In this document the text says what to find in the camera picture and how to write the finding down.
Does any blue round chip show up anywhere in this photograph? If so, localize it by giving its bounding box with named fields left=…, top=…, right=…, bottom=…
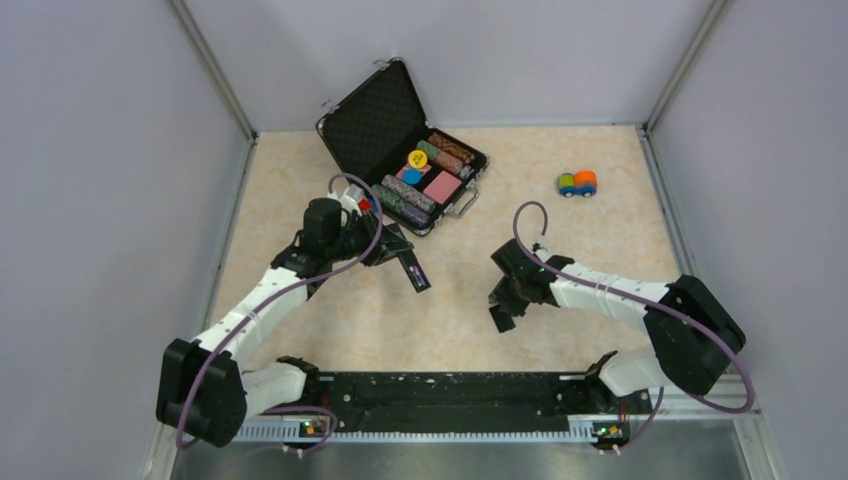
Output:
left=401, top=168, right=422, bottom=186

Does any purple cable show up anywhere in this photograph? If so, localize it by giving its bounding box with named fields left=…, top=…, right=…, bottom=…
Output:
left=174, top=172, right=386, bottom=458
left=512, top=201, right=757, bottom=455

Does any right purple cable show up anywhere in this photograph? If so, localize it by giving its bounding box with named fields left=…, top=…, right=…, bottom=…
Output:
left=512, top=201, right=757, bottom=455

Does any colourful block toy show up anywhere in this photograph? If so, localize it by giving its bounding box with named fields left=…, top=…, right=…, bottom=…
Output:
left=358, top=199, right=376, bottom=212

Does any colourful toy car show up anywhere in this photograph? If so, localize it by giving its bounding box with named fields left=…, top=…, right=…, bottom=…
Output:
left=556, top=170, right=598, bottom=198

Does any black remote battery cover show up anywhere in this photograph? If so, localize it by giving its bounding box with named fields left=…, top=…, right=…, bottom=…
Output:
left=489, top=306, right=515, bottom=333

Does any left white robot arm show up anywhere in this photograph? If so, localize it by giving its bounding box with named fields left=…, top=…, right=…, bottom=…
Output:
left=155, top=194, right=430, bottom=447

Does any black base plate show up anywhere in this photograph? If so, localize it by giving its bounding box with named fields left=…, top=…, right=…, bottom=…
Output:
left=294, top=372, right=652, bottom=434

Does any purple battery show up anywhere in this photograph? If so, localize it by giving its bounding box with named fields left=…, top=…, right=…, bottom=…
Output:
left=410, top=265, right=427, bottom=285

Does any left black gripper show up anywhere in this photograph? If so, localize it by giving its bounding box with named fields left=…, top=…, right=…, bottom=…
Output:
left=327, top=208, right=414, bottom=267

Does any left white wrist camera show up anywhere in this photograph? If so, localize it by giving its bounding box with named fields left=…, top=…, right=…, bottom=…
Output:
left=327, top=184, right=365, bottom=215

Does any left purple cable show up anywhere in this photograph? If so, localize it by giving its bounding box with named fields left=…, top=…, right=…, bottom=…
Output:
left=174, top=172, right=386, bottom=458

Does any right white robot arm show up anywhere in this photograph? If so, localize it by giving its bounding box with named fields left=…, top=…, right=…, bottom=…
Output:
left=489, top=239, right=747, bottom=412

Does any open black chip case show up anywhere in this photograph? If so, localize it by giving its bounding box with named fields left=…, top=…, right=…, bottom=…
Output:
left=315, top=57, right=489, bottom=236

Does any black remote control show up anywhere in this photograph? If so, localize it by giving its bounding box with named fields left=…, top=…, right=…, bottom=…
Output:
left=398, top=251, right=431, bottom=293

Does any pink card deck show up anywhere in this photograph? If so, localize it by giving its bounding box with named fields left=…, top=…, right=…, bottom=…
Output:
left=423, top=171, right=462, bottom=205

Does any yellow round chip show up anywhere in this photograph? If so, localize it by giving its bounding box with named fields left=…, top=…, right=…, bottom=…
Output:
left=407, top=149, right=430, bottom=171

